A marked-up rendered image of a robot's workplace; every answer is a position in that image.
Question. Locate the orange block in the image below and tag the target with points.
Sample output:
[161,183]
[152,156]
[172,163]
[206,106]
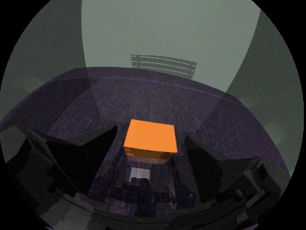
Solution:
[146,139]

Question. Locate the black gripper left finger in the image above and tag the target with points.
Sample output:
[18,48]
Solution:
[78,158]

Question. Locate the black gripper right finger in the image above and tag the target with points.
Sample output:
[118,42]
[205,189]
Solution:
[213,171]

